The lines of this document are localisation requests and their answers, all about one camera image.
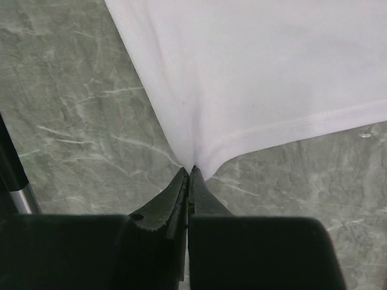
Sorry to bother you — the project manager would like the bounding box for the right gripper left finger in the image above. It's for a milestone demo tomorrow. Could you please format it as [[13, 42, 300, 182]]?
[[1, 169, 189, 289]]

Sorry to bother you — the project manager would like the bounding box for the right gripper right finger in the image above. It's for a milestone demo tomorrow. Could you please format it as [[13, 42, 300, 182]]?
[[188, 167, 346, 289]]

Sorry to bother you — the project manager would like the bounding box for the white t-shirt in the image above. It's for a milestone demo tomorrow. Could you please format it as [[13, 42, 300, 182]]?
[[106, 1, 386, 178]]

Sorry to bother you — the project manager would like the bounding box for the aluminium frame rail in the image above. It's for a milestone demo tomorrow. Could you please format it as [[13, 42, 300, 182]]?
[[10, 182, 42, 214]]

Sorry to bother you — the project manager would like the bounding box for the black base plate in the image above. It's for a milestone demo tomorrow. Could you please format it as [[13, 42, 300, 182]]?
[[1, 116, 28, 210]]

